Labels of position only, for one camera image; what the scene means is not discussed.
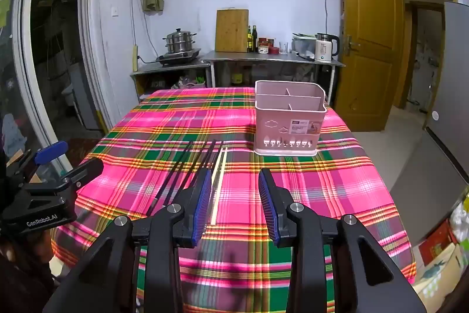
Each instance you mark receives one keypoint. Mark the wooden door frame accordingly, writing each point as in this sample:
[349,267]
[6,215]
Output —
[408,41]

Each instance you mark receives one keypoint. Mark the glass sliding door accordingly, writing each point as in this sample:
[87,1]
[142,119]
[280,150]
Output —
[44,41]

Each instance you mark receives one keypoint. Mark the portable gas stove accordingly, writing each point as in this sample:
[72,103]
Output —
[179,58]

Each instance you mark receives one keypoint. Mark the large steel kitchen table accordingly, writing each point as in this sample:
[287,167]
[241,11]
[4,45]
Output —
[271,58]

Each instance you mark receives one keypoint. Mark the wooden chopstick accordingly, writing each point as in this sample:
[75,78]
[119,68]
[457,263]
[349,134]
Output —
[219,162]
[220,184]

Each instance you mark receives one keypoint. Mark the steel steamer pot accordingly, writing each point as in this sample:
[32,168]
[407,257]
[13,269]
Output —
[179,41]

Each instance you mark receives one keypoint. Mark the white sauce jar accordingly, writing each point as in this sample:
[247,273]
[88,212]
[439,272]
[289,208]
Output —
[262,49]

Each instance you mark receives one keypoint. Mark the pink basket with vegetables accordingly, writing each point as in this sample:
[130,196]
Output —
[187,82]

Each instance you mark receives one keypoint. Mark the white electric kettle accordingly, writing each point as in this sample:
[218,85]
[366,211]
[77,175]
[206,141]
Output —
[326,48]

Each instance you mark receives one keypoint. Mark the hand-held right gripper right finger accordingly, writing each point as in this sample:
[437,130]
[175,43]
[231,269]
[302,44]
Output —
[267,210]

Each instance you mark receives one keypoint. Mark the yellowish power strip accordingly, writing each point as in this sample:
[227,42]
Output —
[135,58]

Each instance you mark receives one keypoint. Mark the printed cardboard box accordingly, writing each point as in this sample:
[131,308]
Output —
[438,271]

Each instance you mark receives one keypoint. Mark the bamboo cutting board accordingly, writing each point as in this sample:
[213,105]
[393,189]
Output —
[231,30]

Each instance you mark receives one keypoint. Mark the yellow oil bottle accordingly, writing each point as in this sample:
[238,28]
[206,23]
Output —
[249,40]

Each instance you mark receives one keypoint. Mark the pink plastic chopstick holder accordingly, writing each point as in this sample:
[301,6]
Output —
[285,115]

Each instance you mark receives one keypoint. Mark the white wall switch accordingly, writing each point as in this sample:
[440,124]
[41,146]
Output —
[115,11]

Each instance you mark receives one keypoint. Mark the clear drinking glass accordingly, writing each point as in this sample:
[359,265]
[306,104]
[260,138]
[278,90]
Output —
[283,48]

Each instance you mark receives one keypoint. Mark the grey refrigerator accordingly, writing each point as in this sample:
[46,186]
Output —
[450,96]

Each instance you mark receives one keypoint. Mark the dark oil bottle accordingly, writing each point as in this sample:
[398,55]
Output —
[254,38]

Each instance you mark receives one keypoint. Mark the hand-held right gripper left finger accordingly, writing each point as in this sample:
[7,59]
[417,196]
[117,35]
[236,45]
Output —
[203,205]

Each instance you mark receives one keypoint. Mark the white plastic container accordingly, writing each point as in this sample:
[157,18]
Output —
[303,45]

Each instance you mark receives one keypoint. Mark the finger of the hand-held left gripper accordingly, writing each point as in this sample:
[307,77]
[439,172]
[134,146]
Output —
[51,152]
[86,170]

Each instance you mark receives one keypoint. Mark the small steel kitchen table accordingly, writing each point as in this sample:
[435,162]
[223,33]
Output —
[168,69]

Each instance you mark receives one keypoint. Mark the pink green plaid tablecloth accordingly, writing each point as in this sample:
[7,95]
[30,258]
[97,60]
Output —
[220,115]

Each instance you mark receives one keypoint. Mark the yellow wooden door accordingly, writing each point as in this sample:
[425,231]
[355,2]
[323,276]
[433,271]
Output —
[366,41]

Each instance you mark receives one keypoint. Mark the red round tin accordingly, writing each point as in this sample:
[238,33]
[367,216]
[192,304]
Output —
[274,50]

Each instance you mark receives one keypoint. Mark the red box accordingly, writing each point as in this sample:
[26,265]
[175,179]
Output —
[436,243]

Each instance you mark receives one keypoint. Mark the white plastic bag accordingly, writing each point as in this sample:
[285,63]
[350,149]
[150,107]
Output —
[461,217]

